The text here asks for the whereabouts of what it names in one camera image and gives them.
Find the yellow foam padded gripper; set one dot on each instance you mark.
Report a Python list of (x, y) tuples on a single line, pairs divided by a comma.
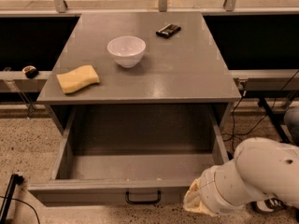
[(207, 186)]

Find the grey top drawer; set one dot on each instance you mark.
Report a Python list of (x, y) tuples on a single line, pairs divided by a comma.
[(107, 150)]

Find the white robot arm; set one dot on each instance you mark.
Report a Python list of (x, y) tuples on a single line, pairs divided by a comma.
[(261, 169)]

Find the grey drawer cabinet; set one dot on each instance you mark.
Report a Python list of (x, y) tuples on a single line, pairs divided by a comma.
[(185, 68)]

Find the person's sneaker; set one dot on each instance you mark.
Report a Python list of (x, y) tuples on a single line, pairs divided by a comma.
[(269, 206)]

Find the white bowl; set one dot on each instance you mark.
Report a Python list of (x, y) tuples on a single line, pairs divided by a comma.
[(126, 51)]

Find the yellow sponge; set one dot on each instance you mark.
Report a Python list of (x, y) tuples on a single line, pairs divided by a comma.
[(78, 79)]

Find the black snack bar wrapper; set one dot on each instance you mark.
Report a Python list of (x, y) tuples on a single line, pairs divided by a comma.
[(168, 31)]

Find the black stand at left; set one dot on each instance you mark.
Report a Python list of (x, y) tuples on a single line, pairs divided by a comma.
[(15, 180)]

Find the small black round object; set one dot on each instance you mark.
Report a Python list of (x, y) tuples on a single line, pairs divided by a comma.
[(30, 71)]

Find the black top drawer handle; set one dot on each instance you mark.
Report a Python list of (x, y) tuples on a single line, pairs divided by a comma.
[(138, 198)]

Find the grey metal rail right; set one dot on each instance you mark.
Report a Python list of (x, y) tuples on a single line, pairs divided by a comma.
[(267, 80)]

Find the grey metal rail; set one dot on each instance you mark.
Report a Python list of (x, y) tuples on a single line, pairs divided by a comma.
[(22, 82), (267, 80)]

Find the grey metal rail left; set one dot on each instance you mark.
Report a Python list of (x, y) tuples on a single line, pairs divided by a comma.
[(22, 82)]

